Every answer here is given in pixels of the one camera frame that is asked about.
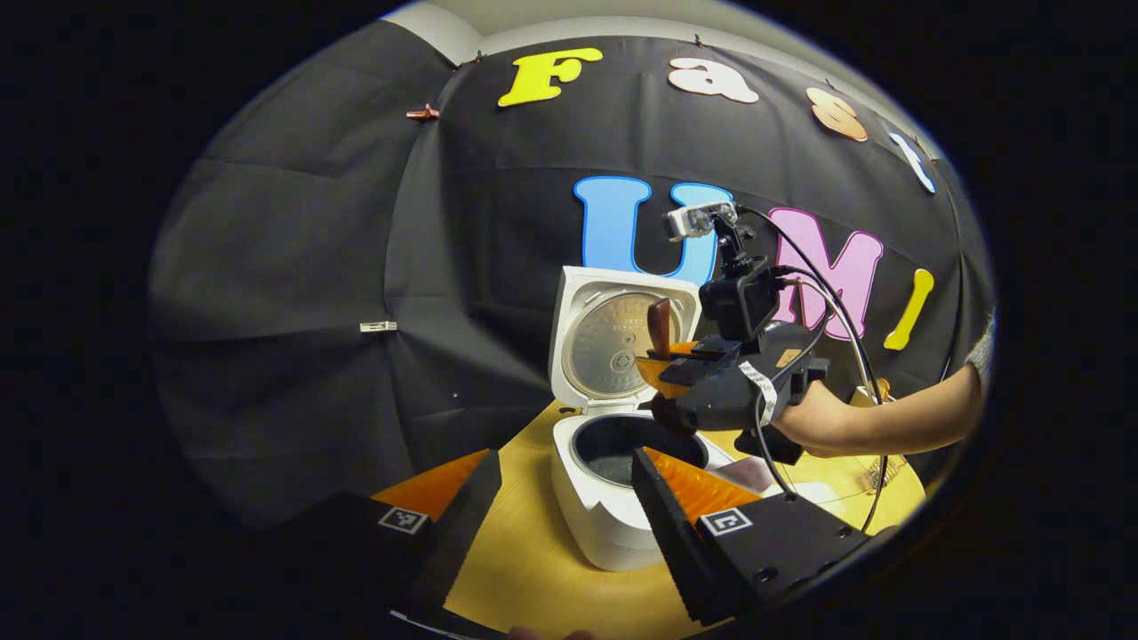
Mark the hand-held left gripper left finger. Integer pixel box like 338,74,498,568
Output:
284,449,505,634

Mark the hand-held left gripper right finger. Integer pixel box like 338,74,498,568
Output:
631,446,877,628

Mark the brown wooden spoon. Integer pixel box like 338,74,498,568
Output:
646,298,674,356

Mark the white rice cooker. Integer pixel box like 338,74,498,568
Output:
549,265,739,572

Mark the clear plastic rice box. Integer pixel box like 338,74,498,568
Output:
725,449,899,509

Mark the clear wire chopstick holder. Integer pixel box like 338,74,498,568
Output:
858,452,910,495

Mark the black backdrop cloth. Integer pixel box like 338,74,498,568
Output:
147,18,997,534

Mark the black camera cable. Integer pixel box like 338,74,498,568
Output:
736,206,890,534

